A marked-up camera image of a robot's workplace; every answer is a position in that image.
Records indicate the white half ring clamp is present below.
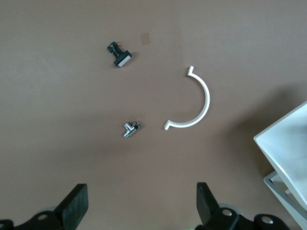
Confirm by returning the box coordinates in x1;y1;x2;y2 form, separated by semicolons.
164;66;211;131

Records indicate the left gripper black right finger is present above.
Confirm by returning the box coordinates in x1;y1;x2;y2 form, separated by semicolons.
196;182;220;226

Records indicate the small chrome tee fitting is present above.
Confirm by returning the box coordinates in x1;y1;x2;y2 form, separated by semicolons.
122;121;141;139

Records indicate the clear tape patch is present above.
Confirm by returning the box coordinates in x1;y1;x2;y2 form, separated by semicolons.
140;32;152;46

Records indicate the black left wrist camera bracket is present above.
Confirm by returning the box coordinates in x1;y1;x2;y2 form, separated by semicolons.
0;207;290;230

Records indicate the white plastic drawer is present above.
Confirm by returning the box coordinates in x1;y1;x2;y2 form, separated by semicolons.
253;100;307;209

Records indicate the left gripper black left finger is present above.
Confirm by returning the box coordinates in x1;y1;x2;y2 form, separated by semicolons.
57;184;89;230

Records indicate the black button with grey cap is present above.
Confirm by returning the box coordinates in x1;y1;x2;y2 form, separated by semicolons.
106;41;132;68

